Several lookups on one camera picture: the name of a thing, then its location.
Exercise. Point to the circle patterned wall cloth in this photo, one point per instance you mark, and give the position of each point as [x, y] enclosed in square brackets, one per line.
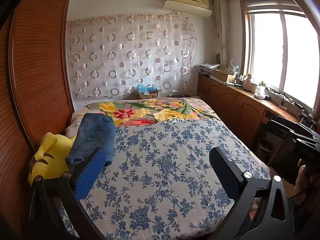
[130, 57]

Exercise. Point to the blue floral bed sheet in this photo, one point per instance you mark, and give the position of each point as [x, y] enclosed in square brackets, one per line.
[165, 170]

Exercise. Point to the wall air conditioner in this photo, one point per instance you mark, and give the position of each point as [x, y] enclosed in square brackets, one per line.
[187, 3]

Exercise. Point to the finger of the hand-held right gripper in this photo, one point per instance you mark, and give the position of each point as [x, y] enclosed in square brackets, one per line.
[306, 138]
[287, 127]

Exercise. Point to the open cardboard box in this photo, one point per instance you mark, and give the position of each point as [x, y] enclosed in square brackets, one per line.
[223, 75]

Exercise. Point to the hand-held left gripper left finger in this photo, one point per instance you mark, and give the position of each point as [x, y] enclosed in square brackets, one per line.
[87, 173]

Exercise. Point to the pink flower print blanket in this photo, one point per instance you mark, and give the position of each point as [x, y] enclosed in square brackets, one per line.
[150, 111]

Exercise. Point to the pink jar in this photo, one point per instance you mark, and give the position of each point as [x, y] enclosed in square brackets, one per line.
[247, 83]

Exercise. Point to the pale window curtain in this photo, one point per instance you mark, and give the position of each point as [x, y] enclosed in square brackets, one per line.
[222, 32]

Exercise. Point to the blue plastic bag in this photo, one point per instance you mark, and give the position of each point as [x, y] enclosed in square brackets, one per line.
[143, 88]

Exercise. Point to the person's right hand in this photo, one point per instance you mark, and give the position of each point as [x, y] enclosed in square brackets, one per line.
[306, 180]

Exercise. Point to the small cardboard box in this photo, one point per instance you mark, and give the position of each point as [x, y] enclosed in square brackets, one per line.
[150, 95]

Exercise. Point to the wooden slatted wardrobe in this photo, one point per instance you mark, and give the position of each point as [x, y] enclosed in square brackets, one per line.
[32, 80]

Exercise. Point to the stack of papers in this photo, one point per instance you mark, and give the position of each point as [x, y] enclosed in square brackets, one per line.
[208, 68]

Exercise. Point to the long wooden cabinet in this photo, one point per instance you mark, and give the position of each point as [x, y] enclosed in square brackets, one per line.
[232, 105]

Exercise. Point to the dark trash bin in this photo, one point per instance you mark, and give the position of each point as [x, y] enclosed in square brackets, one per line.
[265, 146]

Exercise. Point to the window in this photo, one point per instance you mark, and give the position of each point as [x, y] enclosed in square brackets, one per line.
[280, 55]

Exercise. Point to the blue denim pants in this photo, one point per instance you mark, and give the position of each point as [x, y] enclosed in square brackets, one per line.
[93, 135]

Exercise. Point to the white tissue pack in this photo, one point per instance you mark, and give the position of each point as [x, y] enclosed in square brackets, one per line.
[259, 95]

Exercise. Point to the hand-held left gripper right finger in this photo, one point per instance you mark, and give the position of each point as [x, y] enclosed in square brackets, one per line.
[226, 173]

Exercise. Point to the yellow plush toy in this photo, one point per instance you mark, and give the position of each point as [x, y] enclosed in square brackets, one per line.
[50, 160]

